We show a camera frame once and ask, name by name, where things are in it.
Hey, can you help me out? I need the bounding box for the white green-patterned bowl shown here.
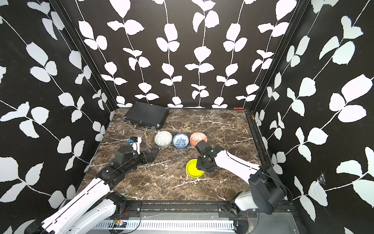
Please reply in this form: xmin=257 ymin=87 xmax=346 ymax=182
xmin=154 ymin=131 xmax=173 ymax=147

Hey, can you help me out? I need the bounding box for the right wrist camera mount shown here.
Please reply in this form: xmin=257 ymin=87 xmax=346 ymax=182
xmin=194 ymin=140 xmax=212 ymax=156

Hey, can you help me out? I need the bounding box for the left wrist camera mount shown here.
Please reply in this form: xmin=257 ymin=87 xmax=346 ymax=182
xmin=128 ymin=136 xmax=142 ymax=154

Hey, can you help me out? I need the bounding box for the lime yellow bowl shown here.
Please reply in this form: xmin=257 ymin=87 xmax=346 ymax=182
xmin=186 ymin=159 xmax=204 ymax=178

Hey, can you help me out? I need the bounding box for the orange geometric bowl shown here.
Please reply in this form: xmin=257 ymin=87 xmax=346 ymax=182
xmin=190 ymin=132 xmax=207 ymax=147

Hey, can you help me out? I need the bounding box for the black flat case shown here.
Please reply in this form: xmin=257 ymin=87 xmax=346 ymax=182
xmin=124 ymin=101 xmax=169 ymax=130

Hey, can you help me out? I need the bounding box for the white slotted cable duct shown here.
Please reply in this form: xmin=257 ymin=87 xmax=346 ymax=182
xmin=93 ymin=220 xmax=235 ymax=232

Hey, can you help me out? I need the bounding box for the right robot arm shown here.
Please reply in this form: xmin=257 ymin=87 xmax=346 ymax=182
xmin=195 ymin=144 xmax=288 ymax=215

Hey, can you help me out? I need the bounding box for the blue floral bowl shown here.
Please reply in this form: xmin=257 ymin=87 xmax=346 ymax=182
xmin=172 ymin=133 xmax=190 ymax=150

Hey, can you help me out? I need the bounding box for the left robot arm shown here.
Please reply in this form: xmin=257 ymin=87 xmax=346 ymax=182
xmin=24 ymin=145 xmax=159 ymax=234

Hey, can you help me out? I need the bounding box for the black front rail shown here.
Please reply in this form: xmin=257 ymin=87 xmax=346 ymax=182
xmin=84 ymin=200 xmax=299 ymax=219

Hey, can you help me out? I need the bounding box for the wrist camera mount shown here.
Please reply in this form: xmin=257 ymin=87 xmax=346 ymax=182
xmin=128 ymin=136 xmax=142 ymax=154
xmin=194 ymin=140 xmax=212 ymax=156

